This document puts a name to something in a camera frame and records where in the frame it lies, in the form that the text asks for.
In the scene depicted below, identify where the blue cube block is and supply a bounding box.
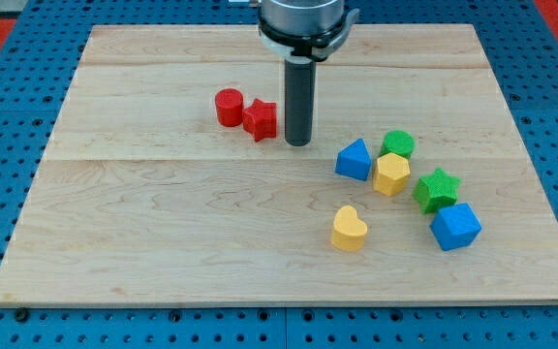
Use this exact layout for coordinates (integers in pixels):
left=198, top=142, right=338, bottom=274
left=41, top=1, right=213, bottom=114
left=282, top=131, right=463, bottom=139
left=430, top=203, right=482, bottom=251

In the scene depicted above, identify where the blue triangle block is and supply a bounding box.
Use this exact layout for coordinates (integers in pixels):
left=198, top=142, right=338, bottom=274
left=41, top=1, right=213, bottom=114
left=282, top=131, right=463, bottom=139
left=335, top=139, right=372, bottom=181

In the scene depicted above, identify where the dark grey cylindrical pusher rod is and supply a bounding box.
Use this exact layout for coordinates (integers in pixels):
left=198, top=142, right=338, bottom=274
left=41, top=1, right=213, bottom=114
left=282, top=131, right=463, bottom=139
left=284, top=60, right=316, bottom=146

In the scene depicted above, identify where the green cylinder block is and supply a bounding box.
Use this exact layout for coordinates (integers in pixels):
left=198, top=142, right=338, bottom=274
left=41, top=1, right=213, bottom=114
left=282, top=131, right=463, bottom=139
left=379, top=130, right=416, bottom=159

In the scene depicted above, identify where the light wooden board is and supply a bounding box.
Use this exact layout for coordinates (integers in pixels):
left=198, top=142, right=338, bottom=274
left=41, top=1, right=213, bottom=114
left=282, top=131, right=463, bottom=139
left=0, top=24, right=558, bottom=308

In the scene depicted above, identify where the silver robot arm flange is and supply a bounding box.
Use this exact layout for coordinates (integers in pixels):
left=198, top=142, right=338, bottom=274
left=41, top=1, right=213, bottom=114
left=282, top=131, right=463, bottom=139
left=258, top=0, right=360, bottom=64

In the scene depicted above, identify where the red cylinder block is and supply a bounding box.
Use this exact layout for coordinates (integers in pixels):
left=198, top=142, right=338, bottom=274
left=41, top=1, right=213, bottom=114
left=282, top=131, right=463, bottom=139
left=214, top=88, right=244, bottom=127

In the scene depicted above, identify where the green star block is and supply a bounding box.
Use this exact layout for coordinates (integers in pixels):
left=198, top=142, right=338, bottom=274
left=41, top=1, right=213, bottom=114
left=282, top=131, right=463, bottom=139
left=412, top=168, right=462, bottom=214

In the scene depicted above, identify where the yellow heart block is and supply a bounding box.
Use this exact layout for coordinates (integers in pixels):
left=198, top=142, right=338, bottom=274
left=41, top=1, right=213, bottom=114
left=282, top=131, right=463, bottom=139
left=330, top=206, right=368, bottom=252

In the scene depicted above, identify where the yellow hexagon block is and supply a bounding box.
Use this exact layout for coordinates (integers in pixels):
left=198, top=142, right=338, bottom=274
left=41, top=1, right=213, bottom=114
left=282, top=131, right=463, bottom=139
left=373, top=153, right=411, bottom=196

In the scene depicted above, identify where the red star block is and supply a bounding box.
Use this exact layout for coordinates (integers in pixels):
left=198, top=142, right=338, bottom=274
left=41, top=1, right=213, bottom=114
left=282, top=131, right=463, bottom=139
left=243, top=99, right=277, bottom=142

